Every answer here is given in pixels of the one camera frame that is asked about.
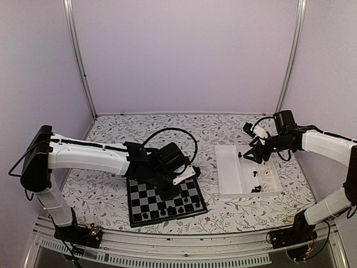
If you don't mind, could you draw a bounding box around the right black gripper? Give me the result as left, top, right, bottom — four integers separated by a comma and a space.
244, 133, 292, 164

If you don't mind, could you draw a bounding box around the black and white chessboard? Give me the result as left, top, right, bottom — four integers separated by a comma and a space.
125, 174, 209, 228

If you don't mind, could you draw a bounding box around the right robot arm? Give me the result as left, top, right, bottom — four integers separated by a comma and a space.
243, 110, 356, 243

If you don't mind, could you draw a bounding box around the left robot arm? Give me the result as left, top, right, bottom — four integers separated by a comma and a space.
8, 125, 190, 242

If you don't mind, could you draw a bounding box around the white plastic compartment tray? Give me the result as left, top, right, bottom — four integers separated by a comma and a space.
215, 145, 282, 199

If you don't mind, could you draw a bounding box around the floral patterned table mat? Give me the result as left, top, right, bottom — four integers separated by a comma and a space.
62, 114, 315, 235

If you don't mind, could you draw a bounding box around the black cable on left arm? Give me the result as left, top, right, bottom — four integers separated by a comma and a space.
142, 127, 198, 165

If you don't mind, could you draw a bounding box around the right aluminium frame post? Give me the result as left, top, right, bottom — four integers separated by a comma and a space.
274, 0, 307, 113

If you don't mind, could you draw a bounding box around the aluminium frame post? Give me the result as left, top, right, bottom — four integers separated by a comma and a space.
274, 0, 307, 113
63, 0, 98, 119

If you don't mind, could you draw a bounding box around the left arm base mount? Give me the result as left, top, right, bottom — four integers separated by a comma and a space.
54, 225, 103, 248

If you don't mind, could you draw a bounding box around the aluminium front rail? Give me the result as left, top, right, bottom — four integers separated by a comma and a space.
24, 217, 350, 267

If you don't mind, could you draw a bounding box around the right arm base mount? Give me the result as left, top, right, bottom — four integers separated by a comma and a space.
266, 225, 317, 262

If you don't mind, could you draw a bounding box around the left aluminium frame post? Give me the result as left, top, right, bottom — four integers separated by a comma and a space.
63, 0, 98, 119

